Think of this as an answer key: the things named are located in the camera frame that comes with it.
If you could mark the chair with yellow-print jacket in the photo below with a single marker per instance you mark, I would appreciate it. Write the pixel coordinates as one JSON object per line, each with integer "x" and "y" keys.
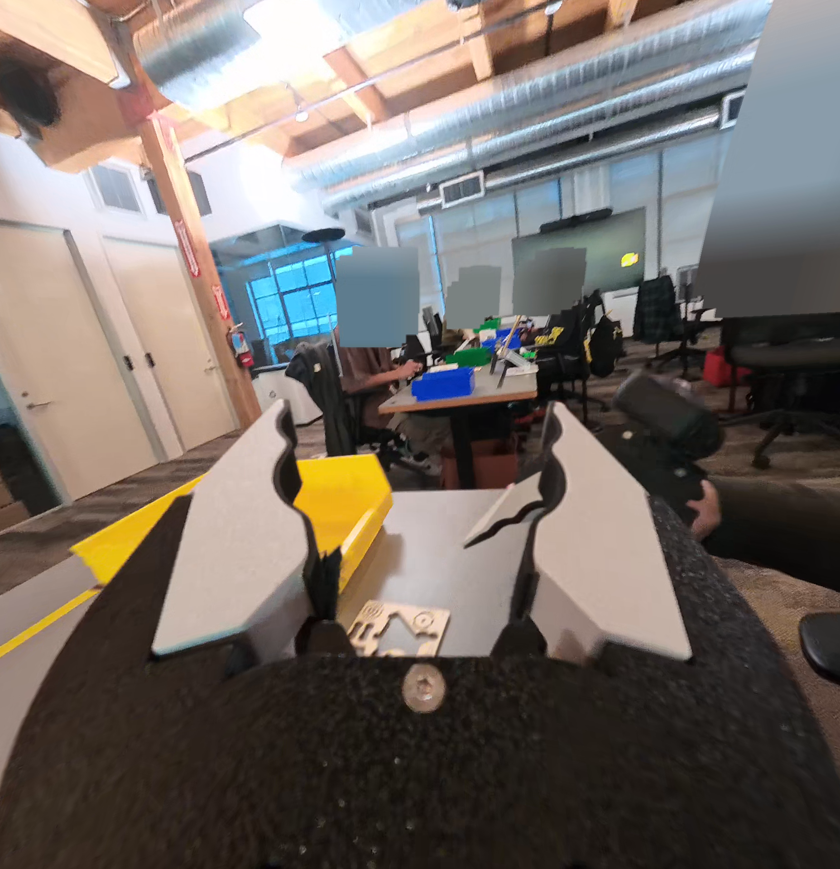
{"x": 562, "y": 353}

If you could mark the red fire extinguisher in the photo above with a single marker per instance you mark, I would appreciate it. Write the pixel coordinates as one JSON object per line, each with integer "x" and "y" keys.
{"x": 241, "y": 349}

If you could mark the black chair armrest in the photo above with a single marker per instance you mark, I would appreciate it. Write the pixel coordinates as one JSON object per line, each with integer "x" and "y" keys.
{"x": 831, "y": 645}

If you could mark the person's right hand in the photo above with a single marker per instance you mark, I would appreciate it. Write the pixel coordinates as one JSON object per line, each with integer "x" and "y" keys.
{"x": 708, "y": 512}

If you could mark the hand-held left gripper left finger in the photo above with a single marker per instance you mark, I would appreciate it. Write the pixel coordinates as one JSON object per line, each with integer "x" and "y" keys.
{"x": 236, "y": 543}

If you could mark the wooden support post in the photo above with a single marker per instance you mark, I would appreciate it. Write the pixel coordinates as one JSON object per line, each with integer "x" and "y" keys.
{"x": 195, "y": 305}

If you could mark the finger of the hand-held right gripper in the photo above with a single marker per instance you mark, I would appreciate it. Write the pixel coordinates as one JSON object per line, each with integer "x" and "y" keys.
{"x": 505, "y": 512}

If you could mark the black floor lamp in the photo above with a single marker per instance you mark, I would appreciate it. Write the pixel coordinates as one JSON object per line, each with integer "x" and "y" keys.
{"x": 323, "y": 235}

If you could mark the white wall vent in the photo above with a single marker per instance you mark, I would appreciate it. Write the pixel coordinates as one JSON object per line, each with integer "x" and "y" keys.
{"x": 115, "y": 188}

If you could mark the black round ceiling speaker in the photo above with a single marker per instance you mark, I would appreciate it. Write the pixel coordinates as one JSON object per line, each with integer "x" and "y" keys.
{"x": 22, "y": 92}

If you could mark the black backpack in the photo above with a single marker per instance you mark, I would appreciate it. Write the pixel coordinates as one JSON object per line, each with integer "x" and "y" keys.
{"x": 604, "y": 346}

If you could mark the person's right forearm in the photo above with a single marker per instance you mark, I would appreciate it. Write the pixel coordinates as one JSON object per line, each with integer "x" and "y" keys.
{"x": 780, "y": 529}

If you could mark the chair with plaid jacket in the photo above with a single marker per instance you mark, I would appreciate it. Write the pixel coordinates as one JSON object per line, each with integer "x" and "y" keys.
{"x": 657, "y": 305}

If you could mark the short silver spiral duct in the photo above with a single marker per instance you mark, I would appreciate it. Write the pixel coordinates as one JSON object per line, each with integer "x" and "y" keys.
{"x": 195, "y": 47}

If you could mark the blue-lit grid window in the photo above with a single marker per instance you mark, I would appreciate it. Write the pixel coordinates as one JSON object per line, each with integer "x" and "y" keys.
{"x": 294, "y": 299}

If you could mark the laser-cut wooden part sheet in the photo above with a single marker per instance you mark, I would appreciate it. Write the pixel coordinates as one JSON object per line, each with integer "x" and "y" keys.
{"x": 426, "y": 624}

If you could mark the white duct vent grille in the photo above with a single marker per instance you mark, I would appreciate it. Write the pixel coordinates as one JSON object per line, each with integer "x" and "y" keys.
{"x": 731, "y": 110}
{"x": 462, "y": 189}

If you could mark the brown cardboard box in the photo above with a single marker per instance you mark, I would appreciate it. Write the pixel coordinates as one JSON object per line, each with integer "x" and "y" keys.
{"x": 488, "y": 465}

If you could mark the chair with dark jacket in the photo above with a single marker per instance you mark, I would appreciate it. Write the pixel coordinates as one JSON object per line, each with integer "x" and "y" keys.
{"x": 318, "y": 394}

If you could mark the yellow plastic bin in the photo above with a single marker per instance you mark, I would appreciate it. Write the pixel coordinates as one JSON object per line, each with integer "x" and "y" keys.
{"x": 338, "y": 489}

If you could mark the white door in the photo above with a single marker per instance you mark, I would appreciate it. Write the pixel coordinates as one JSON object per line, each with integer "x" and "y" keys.
{"x": 60, "y": 353}
{"x": 175, "y": 339}

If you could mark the blue plastic bin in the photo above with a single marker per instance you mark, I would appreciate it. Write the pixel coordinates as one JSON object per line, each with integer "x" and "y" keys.
{"x": 443, "y": 385}

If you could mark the black office chair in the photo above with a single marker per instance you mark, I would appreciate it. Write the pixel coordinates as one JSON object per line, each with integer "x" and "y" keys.
{"x": 786, "y": 360}

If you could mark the grey work table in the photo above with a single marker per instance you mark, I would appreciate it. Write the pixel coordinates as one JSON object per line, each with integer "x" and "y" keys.
{"x": 508, "y": 387}

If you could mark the black wall speaker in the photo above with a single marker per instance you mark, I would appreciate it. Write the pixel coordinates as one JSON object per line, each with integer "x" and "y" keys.
{"x": 195, "y": 193}

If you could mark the red bag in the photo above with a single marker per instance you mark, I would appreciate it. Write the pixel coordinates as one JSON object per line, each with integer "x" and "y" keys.
{"x": 717, "y": 366}

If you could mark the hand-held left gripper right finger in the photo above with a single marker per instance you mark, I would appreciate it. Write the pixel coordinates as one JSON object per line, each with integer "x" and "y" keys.
{"x": 596, "y": 543}

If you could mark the black video bar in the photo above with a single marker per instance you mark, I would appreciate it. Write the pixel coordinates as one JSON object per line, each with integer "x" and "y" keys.
{"x": 576, "y": 221}

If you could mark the large dark wall screen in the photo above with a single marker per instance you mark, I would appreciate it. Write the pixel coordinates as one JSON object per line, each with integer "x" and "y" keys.
{"x": 617, "y": 231}

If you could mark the green plastic bin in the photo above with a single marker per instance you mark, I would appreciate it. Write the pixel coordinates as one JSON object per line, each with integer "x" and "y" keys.
{"x": 468, "y": 357}

